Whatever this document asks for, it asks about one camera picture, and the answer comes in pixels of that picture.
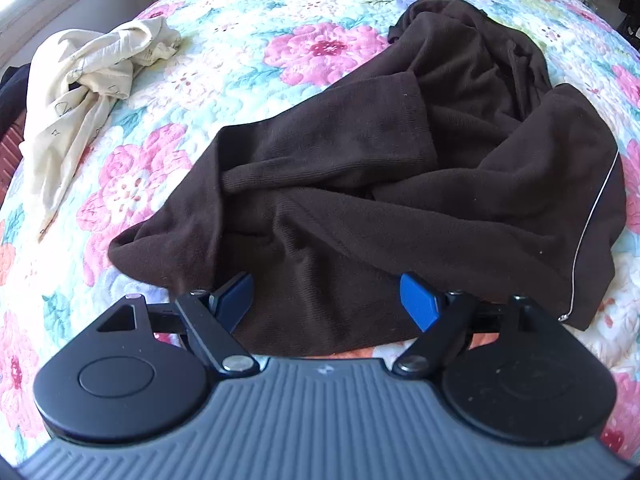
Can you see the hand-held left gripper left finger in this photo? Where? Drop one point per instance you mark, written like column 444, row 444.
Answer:
column 234, row 300

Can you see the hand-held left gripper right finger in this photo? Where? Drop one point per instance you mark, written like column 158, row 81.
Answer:
column 419, row 301

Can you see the dark brown garment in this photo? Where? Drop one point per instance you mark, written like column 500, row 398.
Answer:
column 400, row 185

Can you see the dark hanging clothes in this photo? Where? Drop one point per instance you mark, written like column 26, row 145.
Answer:
column 631, row 2

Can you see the cream printed garment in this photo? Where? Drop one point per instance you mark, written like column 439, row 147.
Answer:
column 80, row 95

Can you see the red ribbed suitcase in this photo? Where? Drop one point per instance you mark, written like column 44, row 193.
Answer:
column 9, row 155

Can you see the floral quilted bedspread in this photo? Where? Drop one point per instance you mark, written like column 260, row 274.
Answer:
column 240, row 30

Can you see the black folded cloth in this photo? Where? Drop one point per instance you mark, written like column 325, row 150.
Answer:
column 11, row 92

